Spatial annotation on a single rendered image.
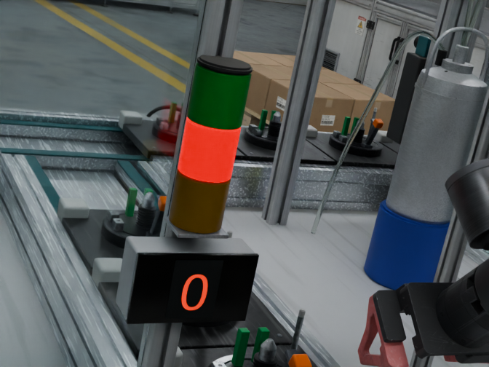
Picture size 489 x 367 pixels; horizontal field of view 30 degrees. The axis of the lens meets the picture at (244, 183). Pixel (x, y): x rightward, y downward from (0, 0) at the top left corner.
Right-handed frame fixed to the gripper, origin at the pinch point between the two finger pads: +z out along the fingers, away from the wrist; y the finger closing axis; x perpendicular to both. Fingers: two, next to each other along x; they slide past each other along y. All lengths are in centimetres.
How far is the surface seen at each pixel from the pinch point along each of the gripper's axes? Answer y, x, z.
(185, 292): 20.3, -7.7, 3.6
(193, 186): 21.2, -14.8, -3.7
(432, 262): -60, -40, 65
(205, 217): 19.7, -12.6, -2.0
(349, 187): -66, -74, 94
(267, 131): -50, -93, 101
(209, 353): 3.0, -14.0, 38.6
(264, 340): -1.0, -12.5, 30.0
